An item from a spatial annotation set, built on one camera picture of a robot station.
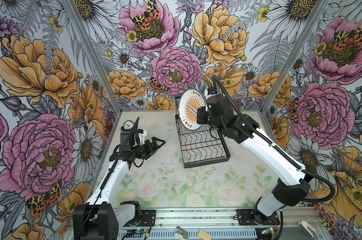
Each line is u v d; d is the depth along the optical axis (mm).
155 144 715
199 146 997
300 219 746
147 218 730
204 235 688
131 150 641
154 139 730
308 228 701
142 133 772
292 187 417
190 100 717
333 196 417
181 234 688
